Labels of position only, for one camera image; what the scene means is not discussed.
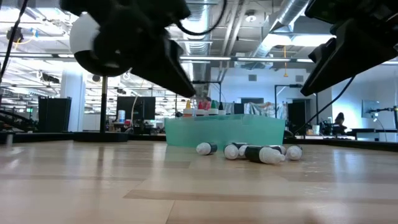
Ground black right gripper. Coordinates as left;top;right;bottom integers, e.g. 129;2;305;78
300;0;398;96

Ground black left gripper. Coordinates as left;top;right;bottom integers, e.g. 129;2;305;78
60;0;197;98

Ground large yellow food coloring bottle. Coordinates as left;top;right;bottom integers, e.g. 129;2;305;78
182;99;193;118

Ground large pink food coloring bottle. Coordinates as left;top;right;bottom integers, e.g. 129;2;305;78
203;96;213;116

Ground large green food coloring bottle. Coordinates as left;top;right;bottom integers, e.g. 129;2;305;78
208;99;220;116

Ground small black food coloring bottle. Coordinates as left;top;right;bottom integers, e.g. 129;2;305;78
195;142;218;156

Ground small purple food coloring bottle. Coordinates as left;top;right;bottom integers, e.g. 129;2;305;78
223;142;246;161

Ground black monitor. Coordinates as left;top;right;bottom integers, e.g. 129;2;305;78
116;96;156;121

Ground background robot stand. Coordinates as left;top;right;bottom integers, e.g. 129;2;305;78
369;105;398;133

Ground person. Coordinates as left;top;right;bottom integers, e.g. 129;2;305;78
334;111;348;135

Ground white globe lamp black base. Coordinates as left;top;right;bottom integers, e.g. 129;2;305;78
68;12;130;143

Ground green translucent plastic tray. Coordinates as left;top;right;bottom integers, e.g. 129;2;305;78
164;113;286;149

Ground silver cloth cover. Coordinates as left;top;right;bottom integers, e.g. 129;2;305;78
244;101;287;119

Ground black cabinet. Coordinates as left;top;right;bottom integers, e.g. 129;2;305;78
37;96;72;133

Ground wall screen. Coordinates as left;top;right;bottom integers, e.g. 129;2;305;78
361;99;381;119

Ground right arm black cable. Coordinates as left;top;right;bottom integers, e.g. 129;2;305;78
294;76;357;135

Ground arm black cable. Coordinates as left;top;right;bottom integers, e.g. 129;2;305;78
0;0;29;82
294;76;357;135

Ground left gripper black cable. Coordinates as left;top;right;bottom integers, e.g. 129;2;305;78
175;0;228;36

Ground yellow hanging cord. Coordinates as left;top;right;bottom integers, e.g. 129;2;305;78
282;45;289;78

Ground black rig frame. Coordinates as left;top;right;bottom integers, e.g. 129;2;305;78
274;83;318;128

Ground silver ceiling duct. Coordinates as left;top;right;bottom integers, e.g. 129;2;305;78
248;0;312;63

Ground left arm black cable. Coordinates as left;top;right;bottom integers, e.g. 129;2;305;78
0;0;29;82

